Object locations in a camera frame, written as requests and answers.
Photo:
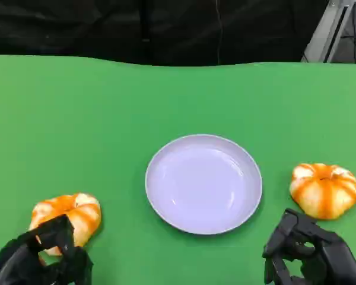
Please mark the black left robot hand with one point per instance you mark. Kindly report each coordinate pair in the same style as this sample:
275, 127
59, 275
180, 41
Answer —
17, 267

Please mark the black backdrop curtain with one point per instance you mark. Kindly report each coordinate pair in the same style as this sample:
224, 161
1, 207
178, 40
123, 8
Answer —
106, 26

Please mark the grey metal frame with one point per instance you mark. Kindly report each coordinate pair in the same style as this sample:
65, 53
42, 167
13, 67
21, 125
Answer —
326, 32

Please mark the green table cloth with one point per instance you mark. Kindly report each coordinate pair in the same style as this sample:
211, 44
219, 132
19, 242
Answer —
77, 124

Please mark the lilac plate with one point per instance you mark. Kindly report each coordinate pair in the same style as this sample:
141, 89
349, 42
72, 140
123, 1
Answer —
204, 184

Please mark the orange and white bread roll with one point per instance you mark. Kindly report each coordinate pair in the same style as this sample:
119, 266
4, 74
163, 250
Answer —
84, 213
324, 193

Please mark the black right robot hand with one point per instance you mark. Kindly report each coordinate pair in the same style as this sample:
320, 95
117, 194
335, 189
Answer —
335, 261

